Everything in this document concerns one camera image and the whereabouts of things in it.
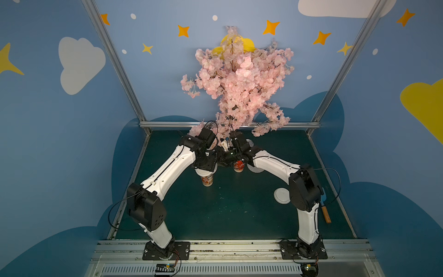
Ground right white cup lid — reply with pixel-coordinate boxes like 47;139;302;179
273;188;291;204

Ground left circuit board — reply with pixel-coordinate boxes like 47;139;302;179
153;263;176;277

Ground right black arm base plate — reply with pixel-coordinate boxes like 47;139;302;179
279;240;328;260

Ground aluminium front rail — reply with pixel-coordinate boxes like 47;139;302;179
86;239;384;277

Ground pink cherry blossom tree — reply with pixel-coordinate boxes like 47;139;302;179
181;27;294;140

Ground blue fork wooden handle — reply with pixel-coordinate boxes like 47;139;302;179
320;188;332;224

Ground right circuit board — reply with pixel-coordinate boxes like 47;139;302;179
300;263;319;277

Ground circuit board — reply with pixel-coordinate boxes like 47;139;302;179
153;263;176;277
300;263;319;277

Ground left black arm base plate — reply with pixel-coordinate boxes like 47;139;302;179
142;241;190;260

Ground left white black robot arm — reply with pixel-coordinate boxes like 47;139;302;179
125;128;217;256

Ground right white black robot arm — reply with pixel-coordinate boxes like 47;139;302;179
215;131;324;257

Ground red paper cup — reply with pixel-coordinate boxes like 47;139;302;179
201;174;213;187
234;160;245;173

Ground aluminium frame bars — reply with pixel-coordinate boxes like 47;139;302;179
81;0;388;136

